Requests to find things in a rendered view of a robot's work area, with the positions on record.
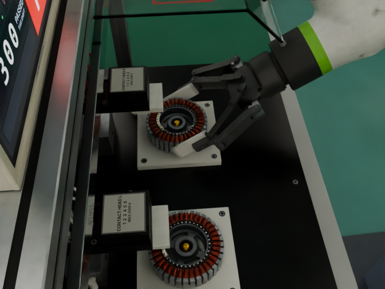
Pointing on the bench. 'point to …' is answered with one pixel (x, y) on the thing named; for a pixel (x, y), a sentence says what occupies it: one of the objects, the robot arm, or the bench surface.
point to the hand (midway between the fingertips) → (178, 123)
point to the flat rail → (87, 164)
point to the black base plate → (228, 193)
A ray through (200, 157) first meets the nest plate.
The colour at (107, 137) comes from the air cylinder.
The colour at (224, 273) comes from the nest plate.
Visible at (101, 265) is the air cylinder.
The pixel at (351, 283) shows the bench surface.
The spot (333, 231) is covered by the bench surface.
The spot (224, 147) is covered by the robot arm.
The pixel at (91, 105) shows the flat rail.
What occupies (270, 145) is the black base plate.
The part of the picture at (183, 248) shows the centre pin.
